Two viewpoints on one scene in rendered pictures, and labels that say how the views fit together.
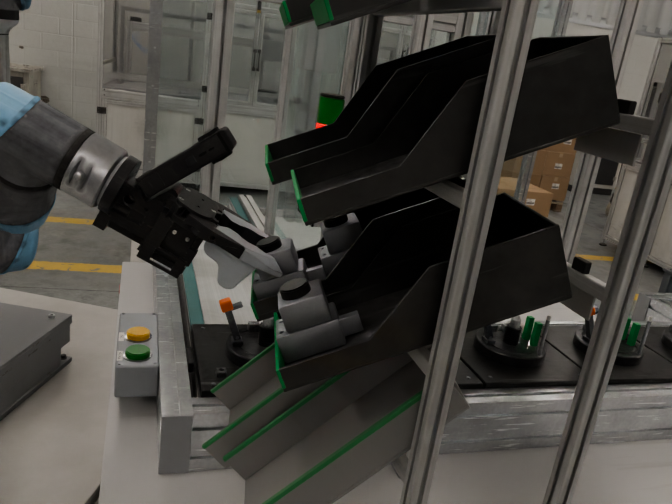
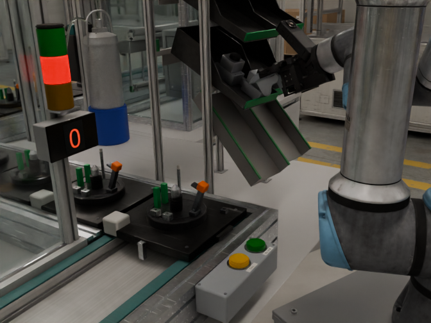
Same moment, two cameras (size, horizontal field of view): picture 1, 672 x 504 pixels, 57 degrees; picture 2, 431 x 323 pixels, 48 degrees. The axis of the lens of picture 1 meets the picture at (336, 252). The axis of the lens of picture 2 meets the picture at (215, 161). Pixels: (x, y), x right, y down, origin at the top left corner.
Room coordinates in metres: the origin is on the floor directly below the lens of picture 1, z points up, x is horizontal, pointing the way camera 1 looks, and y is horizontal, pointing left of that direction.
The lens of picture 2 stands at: (1.53, 0.95, 1.48)
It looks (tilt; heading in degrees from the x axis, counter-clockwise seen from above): 21 degrees down; 232
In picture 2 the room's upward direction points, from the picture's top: 1 degrees counter-clockwise
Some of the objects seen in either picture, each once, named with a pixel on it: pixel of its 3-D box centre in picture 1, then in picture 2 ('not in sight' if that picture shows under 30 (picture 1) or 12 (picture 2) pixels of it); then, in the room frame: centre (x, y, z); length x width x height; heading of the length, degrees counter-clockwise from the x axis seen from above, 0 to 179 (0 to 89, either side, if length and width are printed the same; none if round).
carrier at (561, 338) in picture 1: (612, 332); not in sight; (1.22, -0.61, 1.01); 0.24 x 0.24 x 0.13; 19
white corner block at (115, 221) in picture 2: not in sight; (116, 223); (1.11, 0.04, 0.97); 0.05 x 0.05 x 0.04; 19
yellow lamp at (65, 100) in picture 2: not in sight; (59, 95); (1.20, 0.05, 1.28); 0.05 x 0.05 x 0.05
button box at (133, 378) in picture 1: (137, 351); (238, 275); (0.99, 0.33, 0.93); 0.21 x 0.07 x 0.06; 19
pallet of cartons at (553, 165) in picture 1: (520, 159); not in sight; (8.22, -2.23, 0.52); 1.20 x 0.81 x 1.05; 15
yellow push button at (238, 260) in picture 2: (138, 335); (238, 262); (0.99, 0.33, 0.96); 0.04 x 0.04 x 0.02
